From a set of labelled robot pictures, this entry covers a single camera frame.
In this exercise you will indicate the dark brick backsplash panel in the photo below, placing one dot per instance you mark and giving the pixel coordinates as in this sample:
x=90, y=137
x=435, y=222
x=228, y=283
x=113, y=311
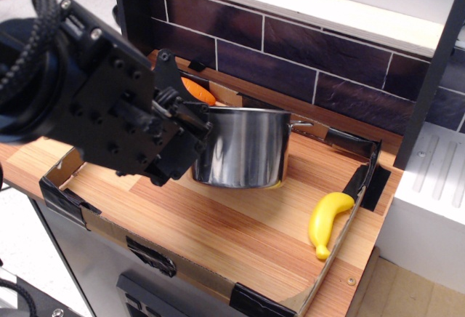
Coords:
x=357, y=78

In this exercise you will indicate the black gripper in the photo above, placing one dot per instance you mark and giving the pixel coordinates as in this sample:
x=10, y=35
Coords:
x=118, y=109

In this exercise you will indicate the black oven control panel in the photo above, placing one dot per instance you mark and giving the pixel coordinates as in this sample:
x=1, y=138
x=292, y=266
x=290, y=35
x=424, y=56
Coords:
x=149, y=298

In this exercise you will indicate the white sink drainboard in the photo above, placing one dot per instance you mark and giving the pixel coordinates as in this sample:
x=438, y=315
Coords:
x=434, y=177

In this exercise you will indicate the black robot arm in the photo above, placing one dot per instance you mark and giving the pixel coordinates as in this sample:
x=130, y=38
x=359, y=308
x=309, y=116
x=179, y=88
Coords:
x=29, y=73

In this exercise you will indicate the dark grey upright post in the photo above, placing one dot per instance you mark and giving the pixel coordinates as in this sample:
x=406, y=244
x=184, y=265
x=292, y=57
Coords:
x=436, y=69

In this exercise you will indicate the stainless steel pot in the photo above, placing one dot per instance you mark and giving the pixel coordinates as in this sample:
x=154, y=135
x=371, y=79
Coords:
x=247, y=148

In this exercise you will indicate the orange toy carrot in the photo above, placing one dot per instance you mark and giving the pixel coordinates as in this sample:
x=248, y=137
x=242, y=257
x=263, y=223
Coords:
x=198, y=92

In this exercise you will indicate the yellow toy banana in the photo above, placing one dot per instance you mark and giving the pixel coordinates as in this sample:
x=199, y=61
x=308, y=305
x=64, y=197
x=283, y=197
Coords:
x=322, y=218

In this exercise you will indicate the cardboard fence with black tape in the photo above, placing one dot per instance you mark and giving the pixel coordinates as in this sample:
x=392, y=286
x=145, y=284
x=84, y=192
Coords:
x=205, y=251

